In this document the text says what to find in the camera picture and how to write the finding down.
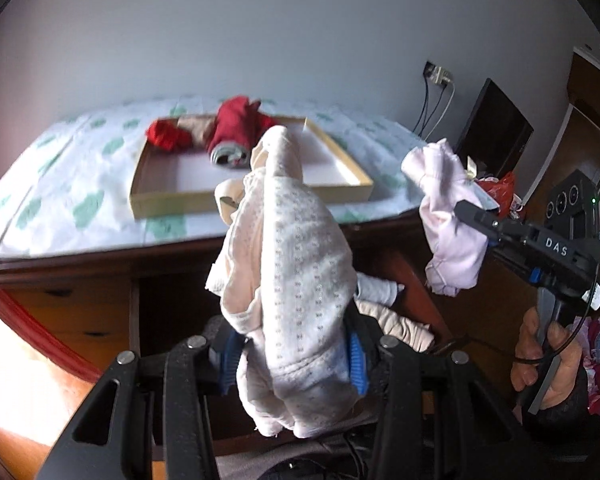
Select pale pink underwear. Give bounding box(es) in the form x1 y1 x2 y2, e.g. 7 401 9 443
401 139 498 297

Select beige dotted underwear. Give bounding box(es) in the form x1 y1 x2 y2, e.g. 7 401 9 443
354 299 434 352

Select white dotted underwear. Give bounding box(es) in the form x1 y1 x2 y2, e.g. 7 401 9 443
206 126 358 438

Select small red underwear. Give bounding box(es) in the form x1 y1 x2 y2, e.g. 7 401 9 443
145 119 194 153

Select bright red underwear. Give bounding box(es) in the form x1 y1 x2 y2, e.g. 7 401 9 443
207 96 277 168

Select beige knitted underwear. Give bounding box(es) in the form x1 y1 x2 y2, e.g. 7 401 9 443
176 115 215 145

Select grey folded underwear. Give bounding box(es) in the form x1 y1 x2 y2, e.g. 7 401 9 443
354 273 405 307

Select person's right hand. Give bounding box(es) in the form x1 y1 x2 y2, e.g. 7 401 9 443
509 306 586 411

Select red plastic bag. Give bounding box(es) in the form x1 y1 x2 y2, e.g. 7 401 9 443
478 171 516 219

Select dark wooden dresser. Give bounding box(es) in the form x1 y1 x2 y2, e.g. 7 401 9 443
0 213 481 456

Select person's grey trouser legs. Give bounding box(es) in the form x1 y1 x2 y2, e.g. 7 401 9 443
216 426 375 479

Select black monitor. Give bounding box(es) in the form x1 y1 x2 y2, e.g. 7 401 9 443
455 78 534 179

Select white green-patterned table cloth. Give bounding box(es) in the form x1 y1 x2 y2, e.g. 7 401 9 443
0 96 422 259

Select shallow gold cardboard tray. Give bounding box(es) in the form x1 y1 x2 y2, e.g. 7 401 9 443
130 115 375 220

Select power cables on wall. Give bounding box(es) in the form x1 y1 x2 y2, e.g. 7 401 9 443
412 77 456 142

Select wall power outlet with plugs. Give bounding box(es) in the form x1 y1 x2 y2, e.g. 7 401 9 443
422 61 453 86

